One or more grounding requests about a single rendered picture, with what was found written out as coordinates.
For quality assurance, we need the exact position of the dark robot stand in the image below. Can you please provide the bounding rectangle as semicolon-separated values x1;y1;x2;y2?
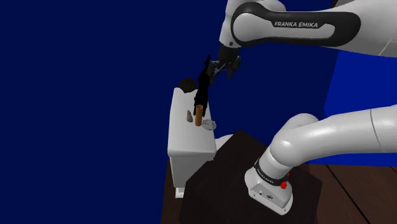
179;129;324;224

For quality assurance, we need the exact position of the white toilet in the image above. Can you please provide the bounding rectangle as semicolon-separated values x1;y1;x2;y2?
167;87;234;199

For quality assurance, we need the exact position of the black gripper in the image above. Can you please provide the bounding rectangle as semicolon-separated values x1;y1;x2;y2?
209;43;242;79

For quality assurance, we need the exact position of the tall black figure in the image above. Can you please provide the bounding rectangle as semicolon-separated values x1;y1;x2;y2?
193;55;212;118

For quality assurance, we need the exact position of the grey crumpled ball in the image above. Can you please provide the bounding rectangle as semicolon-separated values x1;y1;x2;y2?
201;119;217;131

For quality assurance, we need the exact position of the dark brown ring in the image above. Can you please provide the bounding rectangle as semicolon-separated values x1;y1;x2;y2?
179;78;197;94

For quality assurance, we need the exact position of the orange cylinder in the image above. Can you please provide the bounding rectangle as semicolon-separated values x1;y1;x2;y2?
195;104;204;127

